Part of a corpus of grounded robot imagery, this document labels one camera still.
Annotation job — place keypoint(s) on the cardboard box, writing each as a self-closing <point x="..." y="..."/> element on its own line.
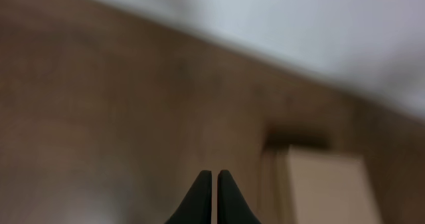
<point x="306" y="186"/>

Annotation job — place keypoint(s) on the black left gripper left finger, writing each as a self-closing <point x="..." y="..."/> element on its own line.
<point x="196" y="205"/>

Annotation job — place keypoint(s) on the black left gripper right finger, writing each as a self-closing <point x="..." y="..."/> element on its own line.
<point x="231" y="205"/>

